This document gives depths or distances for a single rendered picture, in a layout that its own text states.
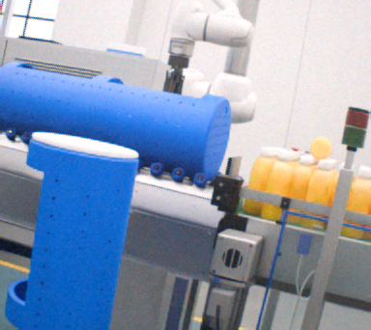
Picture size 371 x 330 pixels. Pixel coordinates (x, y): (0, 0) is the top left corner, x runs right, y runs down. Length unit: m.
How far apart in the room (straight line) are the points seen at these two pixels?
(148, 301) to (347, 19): 3.03
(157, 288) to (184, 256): 0.63
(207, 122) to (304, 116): 2.88
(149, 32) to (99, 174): 3.60
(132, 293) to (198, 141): 0.97
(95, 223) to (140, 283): 1.19
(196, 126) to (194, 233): 0.33
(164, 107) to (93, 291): 0.71
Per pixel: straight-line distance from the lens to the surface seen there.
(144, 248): 1.92
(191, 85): 2.44
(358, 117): 1.45
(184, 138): 1.79
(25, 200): 2.11
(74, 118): 1.95
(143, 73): 3.49
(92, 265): 1.37
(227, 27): 1.97
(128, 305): 2.54
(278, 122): 4.62
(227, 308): 1.54
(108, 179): 1.33
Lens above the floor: 1.16
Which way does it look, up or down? 3 degrees down
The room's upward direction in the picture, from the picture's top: 11 degrees clockwise
